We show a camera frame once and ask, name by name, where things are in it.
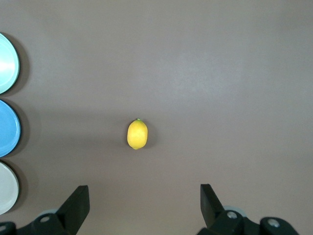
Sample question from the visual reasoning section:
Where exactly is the yellow lemon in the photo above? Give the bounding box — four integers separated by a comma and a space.
126, 118, 149, 151

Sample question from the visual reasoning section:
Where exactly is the pale green round plate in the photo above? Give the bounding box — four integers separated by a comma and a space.
0, 32, 21, 95

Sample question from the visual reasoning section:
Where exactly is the beige round plate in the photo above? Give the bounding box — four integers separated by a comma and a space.
0, 161, 20, 216

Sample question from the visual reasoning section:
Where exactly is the blue round plate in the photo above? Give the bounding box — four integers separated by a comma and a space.
0, 98, 22, 158

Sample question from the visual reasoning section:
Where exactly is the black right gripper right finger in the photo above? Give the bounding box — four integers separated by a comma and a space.
197, 183, 302, 235

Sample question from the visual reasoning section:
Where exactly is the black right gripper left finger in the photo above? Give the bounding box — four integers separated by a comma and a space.
0, 185, 90, 235

